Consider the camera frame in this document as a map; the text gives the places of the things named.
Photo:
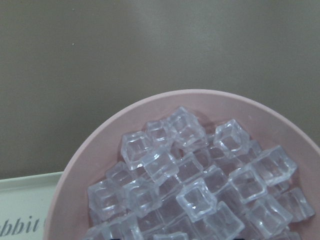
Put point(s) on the pink bowl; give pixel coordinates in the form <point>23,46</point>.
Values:
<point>68,215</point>

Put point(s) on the pile of clear ice cubes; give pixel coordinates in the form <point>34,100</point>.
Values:
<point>178,181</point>

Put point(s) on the cream rectangular tray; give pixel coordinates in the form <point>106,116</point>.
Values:
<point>24,205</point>

